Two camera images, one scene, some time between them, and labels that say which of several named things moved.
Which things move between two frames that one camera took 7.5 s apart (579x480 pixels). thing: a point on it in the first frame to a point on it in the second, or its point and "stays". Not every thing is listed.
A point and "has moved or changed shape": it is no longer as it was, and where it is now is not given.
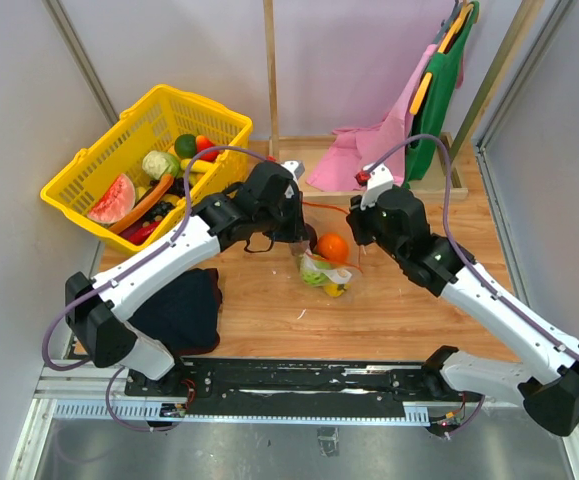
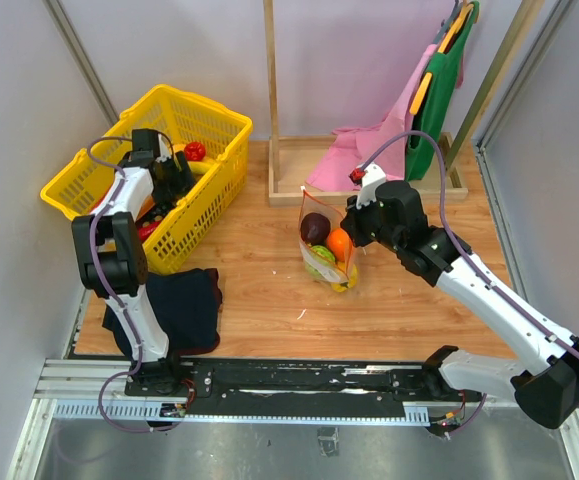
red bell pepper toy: x=203 y=143 to x=195 y=151
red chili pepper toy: x=140 y=235 stays
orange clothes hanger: x=427 y=79 stays
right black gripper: x=356 y=219 stays
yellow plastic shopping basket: x=136 y=185 stays
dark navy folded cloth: x=185 y=314 stays
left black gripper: x=295 y=233 to x=181 y=185
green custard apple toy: x=314 y=277 to x=318 y=257
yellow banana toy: x=199 y=166 stays
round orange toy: x=333 y=247 has moved or changed shape
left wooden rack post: x=271 y=75 stays
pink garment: x=354 y=149 stays
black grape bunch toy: x=160 y=209 stays
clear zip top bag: x=329 y=262 has moved or changed shape
